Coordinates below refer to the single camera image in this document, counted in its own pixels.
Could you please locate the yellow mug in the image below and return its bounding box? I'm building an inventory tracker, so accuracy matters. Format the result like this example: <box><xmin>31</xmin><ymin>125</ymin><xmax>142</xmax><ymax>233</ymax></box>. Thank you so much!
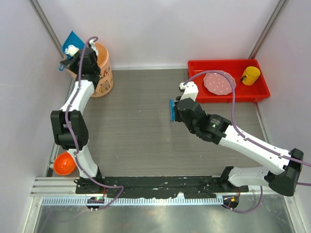
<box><xmin>241</xmin><ymin>66</ymin><xmax>261</xmax><ymax>86</ymax></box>

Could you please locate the red plastic tray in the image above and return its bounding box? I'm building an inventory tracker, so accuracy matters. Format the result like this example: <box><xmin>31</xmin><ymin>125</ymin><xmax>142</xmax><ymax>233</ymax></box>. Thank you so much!
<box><xmin>187</xmin><ymin>59</ymin><xmax>271</xmax><ymax>104</ymax></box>

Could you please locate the blue hand brush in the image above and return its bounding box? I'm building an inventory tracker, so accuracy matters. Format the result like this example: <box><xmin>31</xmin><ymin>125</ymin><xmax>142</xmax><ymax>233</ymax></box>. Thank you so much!
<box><xmin>169</xmin><ymin>99</ymin><xmax>175</xmax><ymax>122</ymax></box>

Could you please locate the peach plastic waste bin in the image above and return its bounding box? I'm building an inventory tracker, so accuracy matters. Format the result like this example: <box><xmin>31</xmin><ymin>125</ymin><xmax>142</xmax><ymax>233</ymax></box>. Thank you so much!
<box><xmin>63</xmin><ymin>42</ymin><xmax>114</xmax><ymax>98</ymax></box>

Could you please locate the pink dotted plate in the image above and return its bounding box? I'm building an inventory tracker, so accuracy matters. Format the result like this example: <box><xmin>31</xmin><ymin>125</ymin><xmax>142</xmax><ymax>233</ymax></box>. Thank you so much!
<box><xmin>203</xmin><ymin>70</ymin><xmax>236</xmax><ymax>96</ymax></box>

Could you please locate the blue plastic dustpan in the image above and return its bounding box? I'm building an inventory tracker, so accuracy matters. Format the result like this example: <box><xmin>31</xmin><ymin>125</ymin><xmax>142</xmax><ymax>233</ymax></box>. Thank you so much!
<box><xmin>62</xmin><ymin>31</ymin><xmax>85</xmax><ymax>60</ymax></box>

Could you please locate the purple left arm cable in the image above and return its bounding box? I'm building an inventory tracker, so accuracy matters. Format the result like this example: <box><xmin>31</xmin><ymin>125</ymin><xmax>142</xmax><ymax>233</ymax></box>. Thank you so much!
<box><xmin>64</xmin><ymin>36</ymin><xmax>125</xmax><ymax>211</ymax></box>

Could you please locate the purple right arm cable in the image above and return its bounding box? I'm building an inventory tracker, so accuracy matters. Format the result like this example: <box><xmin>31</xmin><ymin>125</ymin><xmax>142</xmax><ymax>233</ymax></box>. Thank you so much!
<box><xmin>183</xmin><ymin>70</ymin><xmax>311</xmax><ymax>214</ymax></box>

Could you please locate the long paper scrap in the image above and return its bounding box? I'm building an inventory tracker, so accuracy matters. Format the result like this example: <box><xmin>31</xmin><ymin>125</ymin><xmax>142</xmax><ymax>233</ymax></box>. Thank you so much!
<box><xmin>64</xmin><ymin>45</ymin><xmax>80</xmax><ymax>57</ymax></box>

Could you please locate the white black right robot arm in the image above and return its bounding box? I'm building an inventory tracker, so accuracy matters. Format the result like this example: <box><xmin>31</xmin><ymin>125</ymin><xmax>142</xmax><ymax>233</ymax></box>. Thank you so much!
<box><xmin>170</xmin><ymin>98</ymin><xmax>304</xmax><ymax>197</ymax></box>

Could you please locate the orange plastic bowl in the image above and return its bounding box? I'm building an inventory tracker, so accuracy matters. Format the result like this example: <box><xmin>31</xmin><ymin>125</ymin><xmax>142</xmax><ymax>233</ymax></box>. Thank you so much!
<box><xmin>53</xmin><ymin>152</ymin><xmax>76</xmax><ymax>176</ymax></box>

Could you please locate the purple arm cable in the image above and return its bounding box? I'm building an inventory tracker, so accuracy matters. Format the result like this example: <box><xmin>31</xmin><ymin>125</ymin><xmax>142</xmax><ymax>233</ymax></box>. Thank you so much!
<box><xmin>183</xmin><ymin>70</ymin><xmax>311</xmax><ymax>214</ymax></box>
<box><xmin>64</xmin><ymin>36</ymin><xmax>125</xmax><ymax>211</ymax></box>

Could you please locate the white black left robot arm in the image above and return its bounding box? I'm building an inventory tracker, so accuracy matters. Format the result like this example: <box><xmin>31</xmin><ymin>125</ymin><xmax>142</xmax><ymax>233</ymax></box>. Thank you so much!
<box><xmin>51</xmin><ymin>46</ymin><xmax>104</xmax><ymax>194</ymax></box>

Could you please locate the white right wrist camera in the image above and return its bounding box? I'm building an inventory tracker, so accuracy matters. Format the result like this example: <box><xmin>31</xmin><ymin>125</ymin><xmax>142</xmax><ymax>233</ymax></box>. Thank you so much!
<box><xmin>179</xmin><ymin>81</ymin><xmax>199</xmax><ymax>101</ymax></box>

